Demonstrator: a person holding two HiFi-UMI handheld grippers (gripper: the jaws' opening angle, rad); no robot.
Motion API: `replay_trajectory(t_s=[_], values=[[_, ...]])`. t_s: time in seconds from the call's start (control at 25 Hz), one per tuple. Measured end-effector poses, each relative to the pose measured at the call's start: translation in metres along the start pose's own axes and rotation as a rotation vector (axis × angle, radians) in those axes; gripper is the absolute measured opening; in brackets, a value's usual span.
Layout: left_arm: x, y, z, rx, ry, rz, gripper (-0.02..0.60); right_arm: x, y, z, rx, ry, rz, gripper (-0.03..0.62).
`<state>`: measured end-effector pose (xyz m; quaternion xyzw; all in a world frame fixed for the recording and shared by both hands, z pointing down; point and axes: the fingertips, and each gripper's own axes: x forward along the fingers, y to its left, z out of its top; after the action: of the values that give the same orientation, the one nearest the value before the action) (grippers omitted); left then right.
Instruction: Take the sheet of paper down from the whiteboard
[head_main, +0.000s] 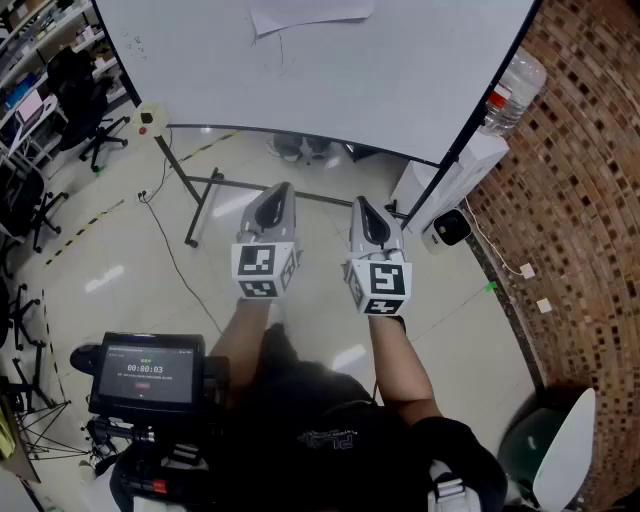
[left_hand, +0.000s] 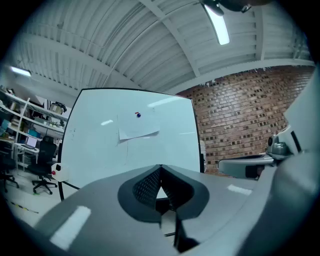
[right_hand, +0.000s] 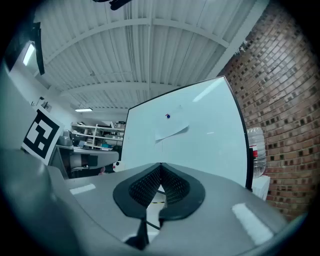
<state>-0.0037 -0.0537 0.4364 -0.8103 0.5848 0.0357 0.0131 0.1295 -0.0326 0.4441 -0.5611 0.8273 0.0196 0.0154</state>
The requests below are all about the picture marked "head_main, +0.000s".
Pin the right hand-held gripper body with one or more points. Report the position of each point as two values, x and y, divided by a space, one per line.
385 285

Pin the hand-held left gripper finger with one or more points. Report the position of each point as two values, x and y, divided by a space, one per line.
252 207
291 215

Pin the person's black shirt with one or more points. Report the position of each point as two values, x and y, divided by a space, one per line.
310 440

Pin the white water dispenser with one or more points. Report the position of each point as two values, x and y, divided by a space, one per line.
460 175

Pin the person's right forearm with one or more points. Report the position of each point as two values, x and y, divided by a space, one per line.
400 370

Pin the large clear water bottle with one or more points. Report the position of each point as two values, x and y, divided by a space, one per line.
515 90

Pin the white whiteboard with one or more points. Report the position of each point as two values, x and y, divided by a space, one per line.
360 85

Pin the white desk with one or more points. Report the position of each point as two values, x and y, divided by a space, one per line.
30 135

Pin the white storage shelving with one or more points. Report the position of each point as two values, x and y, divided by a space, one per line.
40 30

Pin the black tripod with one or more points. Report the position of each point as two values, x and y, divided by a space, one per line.
35 415

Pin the person's left forearm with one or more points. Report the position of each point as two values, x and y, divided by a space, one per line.
240 340

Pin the person's dark shoe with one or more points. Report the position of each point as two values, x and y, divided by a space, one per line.
84 357

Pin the white wall socket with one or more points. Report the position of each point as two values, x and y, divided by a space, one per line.
544 305
527 270

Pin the black monitor screen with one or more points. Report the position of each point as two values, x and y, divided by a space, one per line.
147 372

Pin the black office chair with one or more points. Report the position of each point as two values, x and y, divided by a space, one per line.
80 100
25 205
17 315

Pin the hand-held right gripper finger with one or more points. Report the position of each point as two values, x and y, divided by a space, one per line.
356 225
390 225

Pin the white and green chair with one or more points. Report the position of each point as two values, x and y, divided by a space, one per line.
562 450

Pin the cream box with red button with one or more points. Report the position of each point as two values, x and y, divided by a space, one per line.
149 120

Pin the small white projector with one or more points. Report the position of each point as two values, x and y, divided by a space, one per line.
447 231

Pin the white paper sheet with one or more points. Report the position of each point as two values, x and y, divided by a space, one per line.
310 12

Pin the black camera rig mount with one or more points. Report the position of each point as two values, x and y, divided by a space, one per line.
160 465

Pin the white power strip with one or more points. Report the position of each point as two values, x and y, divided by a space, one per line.
144 195

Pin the open laptop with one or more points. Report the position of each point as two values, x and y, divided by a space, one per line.
29 107

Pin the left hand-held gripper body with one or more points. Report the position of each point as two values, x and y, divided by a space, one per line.
257 270

